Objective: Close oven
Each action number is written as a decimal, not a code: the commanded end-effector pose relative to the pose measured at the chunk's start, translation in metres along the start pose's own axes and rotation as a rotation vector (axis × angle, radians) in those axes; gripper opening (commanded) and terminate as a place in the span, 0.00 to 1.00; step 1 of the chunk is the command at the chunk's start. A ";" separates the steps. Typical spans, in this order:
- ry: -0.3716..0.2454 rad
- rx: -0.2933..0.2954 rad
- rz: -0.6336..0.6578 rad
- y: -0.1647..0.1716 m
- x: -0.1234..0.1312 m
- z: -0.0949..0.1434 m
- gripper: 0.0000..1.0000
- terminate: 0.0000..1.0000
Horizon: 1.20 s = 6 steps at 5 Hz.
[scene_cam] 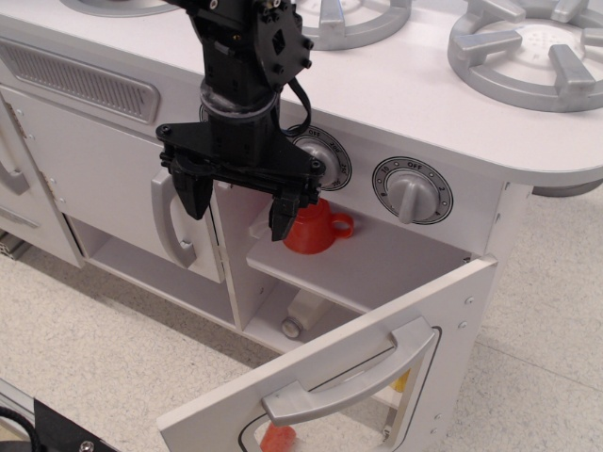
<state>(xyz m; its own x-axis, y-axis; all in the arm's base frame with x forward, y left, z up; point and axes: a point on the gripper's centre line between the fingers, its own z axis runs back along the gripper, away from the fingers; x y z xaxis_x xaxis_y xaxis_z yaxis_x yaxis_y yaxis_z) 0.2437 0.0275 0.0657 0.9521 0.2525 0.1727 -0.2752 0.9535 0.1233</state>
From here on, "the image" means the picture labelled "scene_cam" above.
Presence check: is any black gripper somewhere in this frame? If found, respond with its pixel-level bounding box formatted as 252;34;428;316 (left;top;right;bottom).
155;116;325;242

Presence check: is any white oven door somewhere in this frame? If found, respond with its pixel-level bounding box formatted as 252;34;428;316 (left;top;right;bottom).
157;256;498;451

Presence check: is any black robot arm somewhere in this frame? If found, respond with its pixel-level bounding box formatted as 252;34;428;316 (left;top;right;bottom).
156;1;326;241

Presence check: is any white bottle in oven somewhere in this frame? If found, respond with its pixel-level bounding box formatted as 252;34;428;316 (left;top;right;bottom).
281;290;333;339

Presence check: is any yellow object in oven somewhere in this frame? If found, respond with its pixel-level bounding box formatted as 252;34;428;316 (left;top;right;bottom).
389;371;410;394

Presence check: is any red toy cup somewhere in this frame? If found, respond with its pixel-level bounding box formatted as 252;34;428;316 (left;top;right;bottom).
284;199;354;255

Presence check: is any grey middle temperature knob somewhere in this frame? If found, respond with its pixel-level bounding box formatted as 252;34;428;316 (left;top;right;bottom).
293;126;352;191

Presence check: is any white middle cabinet door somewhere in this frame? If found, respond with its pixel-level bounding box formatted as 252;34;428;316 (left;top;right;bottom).
1;87;224;283

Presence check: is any white cabinet door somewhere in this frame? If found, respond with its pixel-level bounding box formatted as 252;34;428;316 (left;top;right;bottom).
1;87;224;283
1;92;84;267

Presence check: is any silver vent grille panel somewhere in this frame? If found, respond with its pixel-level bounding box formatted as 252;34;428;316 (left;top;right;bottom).
1;39;160;123

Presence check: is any grey right timer knob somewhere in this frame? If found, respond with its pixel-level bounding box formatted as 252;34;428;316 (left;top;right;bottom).
372;156;453;225

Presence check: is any silver middle stove burner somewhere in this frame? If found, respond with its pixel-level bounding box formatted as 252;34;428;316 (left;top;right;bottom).
295;0;413;51

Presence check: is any silver stove burner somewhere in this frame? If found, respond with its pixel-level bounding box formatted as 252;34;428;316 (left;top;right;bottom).
295;0;413;51
60;0;177;18
448;1;602;113

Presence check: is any white toy kitchen body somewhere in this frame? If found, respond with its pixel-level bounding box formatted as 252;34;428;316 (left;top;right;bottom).
0;0;603;452

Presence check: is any white left cabinet door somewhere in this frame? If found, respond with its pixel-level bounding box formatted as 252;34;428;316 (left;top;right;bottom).
1;92;84;267

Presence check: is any silver left stove burner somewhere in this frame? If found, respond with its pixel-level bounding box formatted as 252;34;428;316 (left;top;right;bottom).
60;0;177;18

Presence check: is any red cylinder on floor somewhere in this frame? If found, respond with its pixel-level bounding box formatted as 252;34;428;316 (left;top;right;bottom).
260;423;297;452

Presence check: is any silver right stove burner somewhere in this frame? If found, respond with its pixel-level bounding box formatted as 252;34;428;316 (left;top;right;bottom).
448;1;602;113

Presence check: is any silver cabinet door handle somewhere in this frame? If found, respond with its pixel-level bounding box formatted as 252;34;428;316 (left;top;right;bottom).
151;169;197;268

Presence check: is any aluminium extrusion rail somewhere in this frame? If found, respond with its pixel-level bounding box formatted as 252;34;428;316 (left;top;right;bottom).
1;234;30;260

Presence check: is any silver oven door handle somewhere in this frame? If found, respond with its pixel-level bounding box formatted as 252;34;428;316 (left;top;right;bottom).
261;317;435;427

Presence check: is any silver left door handle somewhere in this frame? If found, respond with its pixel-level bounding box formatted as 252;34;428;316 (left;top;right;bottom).
1;100;29;196

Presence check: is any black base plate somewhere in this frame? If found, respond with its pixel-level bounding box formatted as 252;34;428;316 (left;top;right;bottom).
34;399;117;452

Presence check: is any black braided cable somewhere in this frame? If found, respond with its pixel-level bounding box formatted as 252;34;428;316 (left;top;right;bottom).
0;403;43;452

